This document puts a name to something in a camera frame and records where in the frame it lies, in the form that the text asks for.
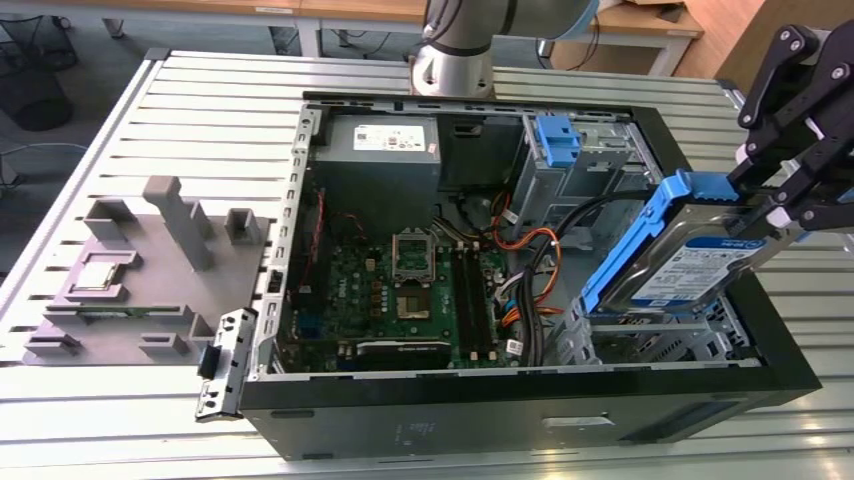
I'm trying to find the black PC case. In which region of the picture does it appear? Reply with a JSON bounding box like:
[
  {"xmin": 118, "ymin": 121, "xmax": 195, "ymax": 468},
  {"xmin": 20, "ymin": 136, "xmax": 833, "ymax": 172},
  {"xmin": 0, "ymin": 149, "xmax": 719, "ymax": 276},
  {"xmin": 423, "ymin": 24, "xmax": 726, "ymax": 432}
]
[{"xmin": 236, "ymin": 90, "xmax": 822, "ymax": 461}]

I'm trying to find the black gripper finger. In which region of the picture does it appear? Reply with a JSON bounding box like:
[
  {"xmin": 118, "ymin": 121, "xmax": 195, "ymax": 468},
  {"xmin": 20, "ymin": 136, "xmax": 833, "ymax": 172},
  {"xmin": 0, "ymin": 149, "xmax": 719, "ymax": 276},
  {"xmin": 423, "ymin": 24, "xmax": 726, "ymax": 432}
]
[
  {"xmin": 753, "ymin": 127, "xmax": 854, "ymax": 240},
  {"xmin": 726, "ymin": 24, "xmax": 849, "ymax": 194}
]

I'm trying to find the thick black cable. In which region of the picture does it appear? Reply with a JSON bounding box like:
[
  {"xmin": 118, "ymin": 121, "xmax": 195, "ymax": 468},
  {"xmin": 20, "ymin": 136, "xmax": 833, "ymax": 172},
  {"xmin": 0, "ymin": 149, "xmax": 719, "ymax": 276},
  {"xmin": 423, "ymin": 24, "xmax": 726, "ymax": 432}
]
[{"xmin": 517, "ymin": 187, "xmax": 659, "ymax": 367}]

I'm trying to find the grey parts rack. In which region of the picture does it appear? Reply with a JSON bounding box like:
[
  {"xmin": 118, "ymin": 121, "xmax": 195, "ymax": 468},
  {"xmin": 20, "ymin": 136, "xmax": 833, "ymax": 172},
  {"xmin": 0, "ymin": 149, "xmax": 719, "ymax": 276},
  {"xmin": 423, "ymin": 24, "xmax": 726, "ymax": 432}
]
[{"xmin": 23, "ymin": 175, "xmax": 279, "ymax": 369}]

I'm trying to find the metal expansion slot latch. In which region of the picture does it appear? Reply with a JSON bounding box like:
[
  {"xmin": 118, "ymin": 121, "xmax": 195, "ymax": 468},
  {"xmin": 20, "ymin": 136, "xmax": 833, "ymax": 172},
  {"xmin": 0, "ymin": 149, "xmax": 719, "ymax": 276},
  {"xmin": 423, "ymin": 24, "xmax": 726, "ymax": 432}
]
[{"xmin": 194, "ymin": 308, "xmax": 259, "ymax": 424}]

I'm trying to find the hard disk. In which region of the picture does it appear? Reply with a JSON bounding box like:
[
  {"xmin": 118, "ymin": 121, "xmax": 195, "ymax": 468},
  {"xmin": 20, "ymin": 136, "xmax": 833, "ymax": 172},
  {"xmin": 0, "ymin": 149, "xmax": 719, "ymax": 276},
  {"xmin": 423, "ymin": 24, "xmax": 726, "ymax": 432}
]
[{"xmin": 578, "ymin": 168, "xmax": 802, "ymax": 316}]

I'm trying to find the wooden cabinet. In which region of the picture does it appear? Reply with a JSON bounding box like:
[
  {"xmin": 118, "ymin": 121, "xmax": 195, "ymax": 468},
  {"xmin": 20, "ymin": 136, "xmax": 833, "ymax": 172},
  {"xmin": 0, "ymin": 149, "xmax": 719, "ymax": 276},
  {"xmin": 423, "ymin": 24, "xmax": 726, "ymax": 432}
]
[{"xmin": 717, "ymin": 0, "xmax": 854, "ymax": 141}]

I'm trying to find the black RAM slot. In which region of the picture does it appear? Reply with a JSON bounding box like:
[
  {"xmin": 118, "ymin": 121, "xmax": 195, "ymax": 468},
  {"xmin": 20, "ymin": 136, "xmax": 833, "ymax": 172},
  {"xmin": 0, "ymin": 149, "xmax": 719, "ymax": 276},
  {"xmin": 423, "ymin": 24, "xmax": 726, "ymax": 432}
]
[
  {"xmin": 450, "ymin": 240, "xmax": 479, "ymax": 362},
  {"xmin": 470, "ymin": 240, "xmax": 499, "ymax": 361}
]

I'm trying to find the wooden desk with white legs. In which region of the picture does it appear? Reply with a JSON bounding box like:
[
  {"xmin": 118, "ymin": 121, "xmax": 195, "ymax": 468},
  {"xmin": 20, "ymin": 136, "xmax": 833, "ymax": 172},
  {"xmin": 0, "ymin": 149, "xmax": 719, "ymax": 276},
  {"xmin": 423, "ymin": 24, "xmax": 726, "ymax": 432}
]
[{"xmin": 590, "ymin": 0, "xmax": 706, "ymax": 76}]

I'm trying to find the metal socket cover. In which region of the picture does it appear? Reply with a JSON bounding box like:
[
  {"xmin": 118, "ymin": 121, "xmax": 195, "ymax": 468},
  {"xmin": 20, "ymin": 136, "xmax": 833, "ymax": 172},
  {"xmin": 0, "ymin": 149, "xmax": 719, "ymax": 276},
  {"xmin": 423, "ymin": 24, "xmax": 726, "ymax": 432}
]
[{"xmin": 391, "ymin": 227, "xmax": 439, "ymax": 284}]

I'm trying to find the green motherboard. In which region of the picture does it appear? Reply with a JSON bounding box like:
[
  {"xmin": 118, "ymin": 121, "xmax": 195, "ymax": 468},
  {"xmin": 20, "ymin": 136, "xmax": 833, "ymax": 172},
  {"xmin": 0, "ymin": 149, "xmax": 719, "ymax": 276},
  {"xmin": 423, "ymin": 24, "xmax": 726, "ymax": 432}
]
[{"xmin": 286, "ymin": 234, "xmax": 515, "ymax": 371}]

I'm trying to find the metal optical drive cage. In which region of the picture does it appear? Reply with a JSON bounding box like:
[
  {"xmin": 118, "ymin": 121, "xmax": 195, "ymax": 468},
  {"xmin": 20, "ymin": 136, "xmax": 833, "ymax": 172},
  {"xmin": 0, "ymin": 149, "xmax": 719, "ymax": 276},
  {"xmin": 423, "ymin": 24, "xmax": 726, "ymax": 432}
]
[{"xmin": 513, "ymin": 112, "xmax": 666, "ymax": 251}]

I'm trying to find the black fan shroud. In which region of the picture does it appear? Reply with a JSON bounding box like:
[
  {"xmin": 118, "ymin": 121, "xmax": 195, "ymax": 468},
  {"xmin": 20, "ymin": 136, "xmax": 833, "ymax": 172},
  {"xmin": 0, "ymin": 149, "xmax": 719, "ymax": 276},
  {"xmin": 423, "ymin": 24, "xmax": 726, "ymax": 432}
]
[{"xmin": 439, "ymin": 114, "xmax": 526, "ymax": 191}]

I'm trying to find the CPU socket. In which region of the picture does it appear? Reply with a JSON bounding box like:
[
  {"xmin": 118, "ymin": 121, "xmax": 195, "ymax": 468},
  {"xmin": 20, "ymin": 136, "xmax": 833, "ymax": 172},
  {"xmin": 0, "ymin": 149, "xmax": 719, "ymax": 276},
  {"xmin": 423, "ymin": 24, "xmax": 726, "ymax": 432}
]
[{"xmin": 394, "ymin": 284, "xmax": 439, "ymax": 321}]

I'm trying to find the orange red wire bundle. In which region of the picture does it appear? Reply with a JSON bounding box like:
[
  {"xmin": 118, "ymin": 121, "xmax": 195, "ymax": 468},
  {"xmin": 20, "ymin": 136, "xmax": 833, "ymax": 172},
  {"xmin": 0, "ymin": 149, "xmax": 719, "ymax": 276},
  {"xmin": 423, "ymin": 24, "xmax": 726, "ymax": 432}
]
[{"xmin": 493, "ymin": 202, "xmax": 566, "ymax": 254}]

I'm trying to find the multicolour wire bundle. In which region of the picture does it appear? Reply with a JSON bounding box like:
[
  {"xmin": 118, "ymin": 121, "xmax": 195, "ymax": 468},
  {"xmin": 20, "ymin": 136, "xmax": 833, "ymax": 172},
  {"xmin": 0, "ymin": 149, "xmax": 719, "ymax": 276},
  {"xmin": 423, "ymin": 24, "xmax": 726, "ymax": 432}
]
[{"xmin": 497, "ymin": 249, "xmax": 567, "ymax": 334}]

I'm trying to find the black mesh waste bin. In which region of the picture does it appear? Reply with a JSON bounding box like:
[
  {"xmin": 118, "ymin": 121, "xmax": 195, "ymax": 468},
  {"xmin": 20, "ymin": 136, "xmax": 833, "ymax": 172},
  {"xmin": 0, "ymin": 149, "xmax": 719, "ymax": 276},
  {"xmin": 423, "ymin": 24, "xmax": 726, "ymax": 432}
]
[{"xmin": 0, "ymin": 14, "xmax": 79, "ymax": 132}]

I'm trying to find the long wooden desk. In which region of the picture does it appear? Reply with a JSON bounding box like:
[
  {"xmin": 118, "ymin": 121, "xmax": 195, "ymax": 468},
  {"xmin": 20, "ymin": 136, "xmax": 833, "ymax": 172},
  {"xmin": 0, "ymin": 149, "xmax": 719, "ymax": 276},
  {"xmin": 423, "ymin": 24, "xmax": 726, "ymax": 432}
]
[{"xmin": 99, "ymin": 0, "xmax": 428, "ymax": 56}]

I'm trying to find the grey power supply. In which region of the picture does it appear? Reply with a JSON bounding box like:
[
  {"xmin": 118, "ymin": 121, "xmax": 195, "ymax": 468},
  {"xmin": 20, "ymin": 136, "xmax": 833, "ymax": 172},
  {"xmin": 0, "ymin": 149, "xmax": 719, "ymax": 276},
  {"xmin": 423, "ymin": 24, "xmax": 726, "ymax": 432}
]
[{"xmin": 311, "ymin": 113, "xmax": 446, "ymax": 221}]

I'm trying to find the metal disk bay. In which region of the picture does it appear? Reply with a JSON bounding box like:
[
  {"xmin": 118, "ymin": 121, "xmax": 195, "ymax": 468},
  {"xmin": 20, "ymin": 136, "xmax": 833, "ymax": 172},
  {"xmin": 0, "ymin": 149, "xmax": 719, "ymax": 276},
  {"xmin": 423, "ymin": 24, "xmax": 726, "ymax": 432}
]
[{"xmin": 543, "ymin": 294, "xmax": 759, "ymax": 367}]

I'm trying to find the blue drive latch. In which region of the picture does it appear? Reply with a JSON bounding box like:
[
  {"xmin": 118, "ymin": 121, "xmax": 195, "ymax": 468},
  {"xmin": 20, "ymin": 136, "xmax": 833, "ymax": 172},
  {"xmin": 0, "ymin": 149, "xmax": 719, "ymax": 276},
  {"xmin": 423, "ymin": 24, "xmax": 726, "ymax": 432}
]
[{"xmin": 533, "ymin": 114, "xmax": 581, "ymax": 171}]

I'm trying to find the silver CPU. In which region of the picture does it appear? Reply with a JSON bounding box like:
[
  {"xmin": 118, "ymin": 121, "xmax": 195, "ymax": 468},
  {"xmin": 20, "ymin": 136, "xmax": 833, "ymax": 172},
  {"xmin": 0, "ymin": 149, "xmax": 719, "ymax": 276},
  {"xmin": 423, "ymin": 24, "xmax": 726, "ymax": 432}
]
[{"xmin": 71, "ymin": 263, "xmax": 126, "ymax": 294}]

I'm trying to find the green RAM stick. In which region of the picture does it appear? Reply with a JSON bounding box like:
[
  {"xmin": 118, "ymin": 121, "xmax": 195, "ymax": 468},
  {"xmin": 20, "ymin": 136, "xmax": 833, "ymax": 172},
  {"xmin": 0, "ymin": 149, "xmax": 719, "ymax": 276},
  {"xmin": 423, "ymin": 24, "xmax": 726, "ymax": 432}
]
[{"xmin": 78, "ymin": 307, "xmax": 154, "ymax": 319}]

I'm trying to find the black graphics card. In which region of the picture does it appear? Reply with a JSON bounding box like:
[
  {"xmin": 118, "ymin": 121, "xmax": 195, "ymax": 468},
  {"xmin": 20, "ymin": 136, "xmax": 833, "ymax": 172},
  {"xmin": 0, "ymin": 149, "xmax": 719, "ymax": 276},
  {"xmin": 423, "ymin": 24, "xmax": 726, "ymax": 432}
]
[{"xmin": 336, "ymin": 339, "xmax": 452, "ymax": 371}]

